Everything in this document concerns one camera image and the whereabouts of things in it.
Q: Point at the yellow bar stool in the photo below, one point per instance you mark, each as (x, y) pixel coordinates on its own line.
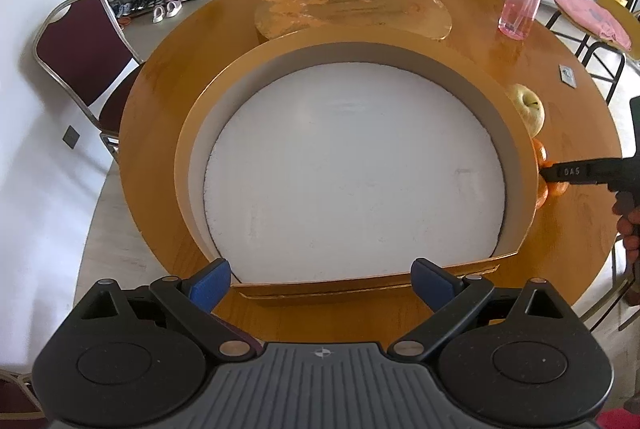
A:
(590, 43)

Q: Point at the yellow green apple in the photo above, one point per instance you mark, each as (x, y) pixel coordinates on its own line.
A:
(529, 106)

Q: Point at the person right hand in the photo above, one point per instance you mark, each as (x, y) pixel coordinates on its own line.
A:
(628, 224)

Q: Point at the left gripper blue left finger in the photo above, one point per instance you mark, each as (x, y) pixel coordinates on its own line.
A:
(190, 303)

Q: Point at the pink cloth on stool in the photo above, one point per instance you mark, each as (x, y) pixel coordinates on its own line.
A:
(596, 20)

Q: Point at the small grey foil sachet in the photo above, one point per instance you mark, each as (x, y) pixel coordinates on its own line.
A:
(567, 76)

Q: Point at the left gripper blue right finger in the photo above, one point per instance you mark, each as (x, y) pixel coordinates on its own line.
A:
(454, 302)

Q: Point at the maroon chair left side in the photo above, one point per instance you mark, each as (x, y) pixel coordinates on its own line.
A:
(81, 46)

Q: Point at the small orange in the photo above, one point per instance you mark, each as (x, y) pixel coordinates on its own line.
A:
(542, 192)
(556, 189)
(540, 153)

